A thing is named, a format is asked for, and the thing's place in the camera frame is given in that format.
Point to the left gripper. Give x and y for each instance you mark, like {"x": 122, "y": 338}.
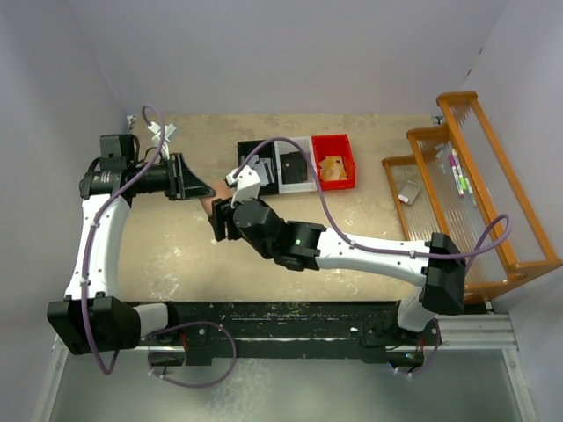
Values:
{"x": 182, "y": 183}

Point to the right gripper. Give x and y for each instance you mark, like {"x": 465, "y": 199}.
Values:
{"x": 223, "y": 211}

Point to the pink leather card holder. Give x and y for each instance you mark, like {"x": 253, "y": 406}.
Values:
{"x": 222, "y": 192}

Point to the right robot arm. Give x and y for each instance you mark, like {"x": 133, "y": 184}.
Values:
{"x": 433, "y": 267}

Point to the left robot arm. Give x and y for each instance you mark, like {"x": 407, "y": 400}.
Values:
{"x": 105, "y": 246}

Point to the grey cards in black bin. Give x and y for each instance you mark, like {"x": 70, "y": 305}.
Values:
{"x": 264, "y": 166}

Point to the orange cards in red bin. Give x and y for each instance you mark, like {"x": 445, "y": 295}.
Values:
{"x": 332, "y": 168}

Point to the black plastic bin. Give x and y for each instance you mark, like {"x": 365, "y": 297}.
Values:
{"x": 244, "y": 148}

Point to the white plastic bin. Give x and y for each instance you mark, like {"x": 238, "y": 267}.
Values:
{"x": 281, "y": 147}

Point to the black wallet in bin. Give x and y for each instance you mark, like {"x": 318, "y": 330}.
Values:
{"x": 294, "y": 169}

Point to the red plastic bin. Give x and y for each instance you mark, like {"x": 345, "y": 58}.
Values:
{"x": 335, "y": 145}

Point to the small grey red box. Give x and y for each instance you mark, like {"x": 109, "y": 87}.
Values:
{"x": 409, "y": 192}

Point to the orange wooden tiered rack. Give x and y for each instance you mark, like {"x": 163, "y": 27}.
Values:
{"x": 527, "y": 253}

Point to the purple marker pen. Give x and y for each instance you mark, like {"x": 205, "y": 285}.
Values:
{"x": 460, "y": 189}

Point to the green marker pen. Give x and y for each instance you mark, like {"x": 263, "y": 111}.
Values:
{"x": 468, "y": 188}

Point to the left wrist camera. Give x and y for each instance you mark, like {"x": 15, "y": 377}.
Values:
{"x": 169, "y": 132}

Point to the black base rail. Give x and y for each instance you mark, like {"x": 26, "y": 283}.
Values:
{"x": 191, "y": 313}

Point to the aluminium frame rail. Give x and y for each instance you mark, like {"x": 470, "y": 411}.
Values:
{"x": 331, "y": 338}

